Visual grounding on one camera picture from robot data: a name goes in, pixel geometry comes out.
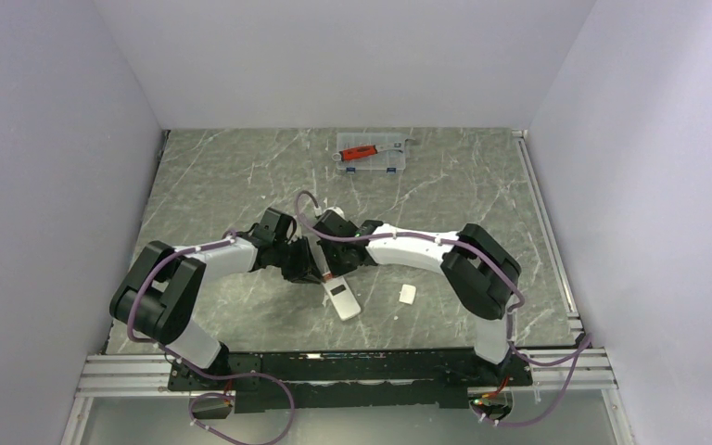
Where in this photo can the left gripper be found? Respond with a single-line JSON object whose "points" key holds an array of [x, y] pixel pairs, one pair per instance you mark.
{"points": [[307, 270]]}

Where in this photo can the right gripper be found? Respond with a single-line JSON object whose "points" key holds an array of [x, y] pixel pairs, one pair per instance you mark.
{"points": [[335, 270]]}

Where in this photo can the white remote control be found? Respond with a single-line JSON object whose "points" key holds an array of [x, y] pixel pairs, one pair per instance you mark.
{"points": [[338, 293]]}

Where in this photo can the white battery cover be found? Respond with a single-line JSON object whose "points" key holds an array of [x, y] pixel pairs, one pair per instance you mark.
{"points": [[407, 294]]}

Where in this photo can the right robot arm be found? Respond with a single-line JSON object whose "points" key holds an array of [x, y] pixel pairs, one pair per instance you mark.
{"points": [[482, 274]]}

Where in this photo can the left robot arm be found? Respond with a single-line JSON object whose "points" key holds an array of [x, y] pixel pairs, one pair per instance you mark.
{"points": [[157, 296]]}

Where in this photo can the clear plastic organizer box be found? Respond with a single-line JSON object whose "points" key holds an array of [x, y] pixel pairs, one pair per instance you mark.
{"points": [[374, 164]]}

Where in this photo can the black base frame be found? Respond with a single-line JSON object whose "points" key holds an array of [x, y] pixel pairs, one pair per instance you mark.
{"points": [[445, 377]]}

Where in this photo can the aluminium rail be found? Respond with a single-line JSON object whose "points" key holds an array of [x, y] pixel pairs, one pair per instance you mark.
{"points": [[586, 381]]}

